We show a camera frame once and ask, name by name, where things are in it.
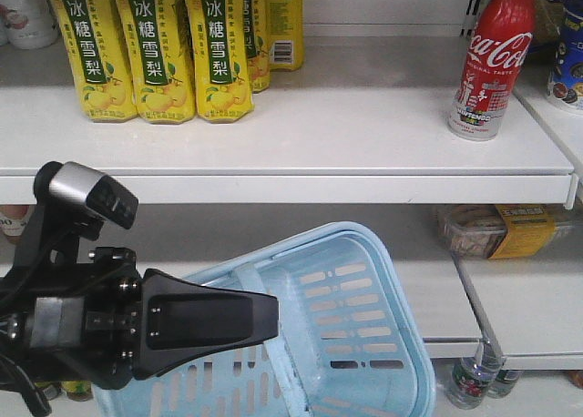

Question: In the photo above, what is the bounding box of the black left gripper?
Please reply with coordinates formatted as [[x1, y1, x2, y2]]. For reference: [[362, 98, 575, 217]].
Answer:
[[22, 247, 279, 390]]

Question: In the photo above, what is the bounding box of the light blue plastic basket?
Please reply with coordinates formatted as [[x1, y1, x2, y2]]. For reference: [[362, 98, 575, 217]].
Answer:
[[94, 222, 435, 416]]

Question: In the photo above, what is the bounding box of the red coca-cola aluminium bottle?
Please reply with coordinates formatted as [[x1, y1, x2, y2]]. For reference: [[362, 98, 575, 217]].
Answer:
[[447, 0, 536, 141]]

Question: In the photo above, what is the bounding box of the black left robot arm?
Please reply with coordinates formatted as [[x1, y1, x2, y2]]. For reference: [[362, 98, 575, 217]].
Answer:
[[1, 161, 279, 416]]

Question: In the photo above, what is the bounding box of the orange C100 juice bottle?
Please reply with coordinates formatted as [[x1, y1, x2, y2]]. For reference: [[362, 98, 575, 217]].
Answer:
[[1, 205, 34, 245]]

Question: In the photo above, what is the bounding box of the white metal shelving unit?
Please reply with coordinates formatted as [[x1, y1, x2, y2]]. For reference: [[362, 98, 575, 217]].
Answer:
[[0, 0, 583, 417]]

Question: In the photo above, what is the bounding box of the clear water bottle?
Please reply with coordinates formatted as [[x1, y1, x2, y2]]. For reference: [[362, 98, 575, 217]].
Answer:
[[446, 342, 502, 410]]

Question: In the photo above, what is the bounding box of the yellow pear drink bottle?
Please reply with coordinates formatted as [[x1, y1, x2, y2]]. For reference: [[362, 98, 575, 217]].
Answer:
[[115, 0, 196, 124], [267, 0, 304, 71], [49, 0, 138, 122], [243, 0, 271, 93], [185, 0, 254, 123]]

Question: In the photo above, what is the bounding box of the clear box of biscuits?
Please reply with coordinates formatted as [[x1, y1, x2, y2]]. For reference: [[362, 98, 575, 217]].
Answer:
[[435, 204, 582, 259]]

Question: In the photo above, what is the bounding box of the white peach drink bottle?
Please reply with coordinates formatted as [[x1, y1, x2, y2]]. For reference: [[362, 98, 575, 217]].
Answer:
[[1, 0, 59, 50]]

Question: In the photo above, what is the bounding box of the blue cookie cup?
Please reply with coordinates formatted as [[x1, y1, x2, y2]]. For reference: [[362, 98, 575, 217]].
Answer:
[[547, 0, 582, 115]]

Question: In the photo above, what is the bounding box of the brown cracker packet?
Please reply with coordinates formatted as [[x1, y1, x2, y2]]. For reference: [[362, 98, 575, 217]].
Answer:
[[528, 0, 564, 55]]

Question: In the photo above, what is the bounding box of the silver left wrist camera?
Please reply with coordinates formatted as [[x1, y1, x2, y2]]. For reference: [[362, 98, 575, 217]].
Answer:
[[48, 161, 138, 229]]

